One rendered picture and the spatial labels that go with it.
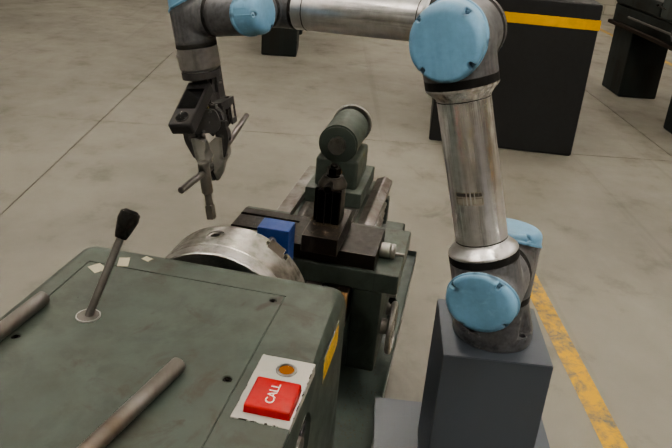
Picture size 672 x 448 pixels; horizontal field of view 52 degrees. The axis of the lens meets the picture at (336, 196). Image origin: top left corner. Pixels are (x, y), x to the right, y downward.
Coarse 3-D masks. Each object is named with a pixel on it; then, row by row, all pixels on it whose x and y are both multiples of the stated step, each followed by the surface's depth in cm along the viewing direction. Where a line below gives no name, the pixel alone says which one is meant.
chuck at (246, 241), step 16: (192, 240) 135; (208, 240) 133; (224, 240) 132; (240, 240) 133; (256, 240) 135; (256, 256) 131; (272, 256) 134; (288, 256) 138; (272, 272) 130; (288, 272) 135
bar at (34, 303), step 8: (40, 296) 103; (48, 296) 104; (24, 304) 101; (32, 304) 101; (40, 304) 103; (16, 312) 99; (24, 312) 100; (32, 312) 101; (8, 320) 97; (16, 320) 98; (24, 320) 100; (0, 328) 95; (8, 328) 96; (16, 328) 98; (0, 336) 95
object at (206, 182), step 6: (198, 162) 130; (204, 162) 129; (198, 168) 130; (204, 168) 129; (210, 174) 131; (204, 180) 130; (210, 180) 131; (204, 186) 130; (210, 186) 131; (204, 192) 131; (210, 192) 131; (210, 198) 132; (210, 204) 132; (210, 210) 132; (210, 216) 133
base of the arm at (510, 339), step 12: (528, 300) 129; (528, 312) 131; (456, 324) 134; (516, 324) 128; (528, 324) 131; (468, 336) 131; (480, 336) 129; (492, 336) 128; (504, 336) 128; (516, 336) 129; (528, 336) 131; (480, 348) 130; (492, 348) 129; (504, 348) 129; (516, 348) 129
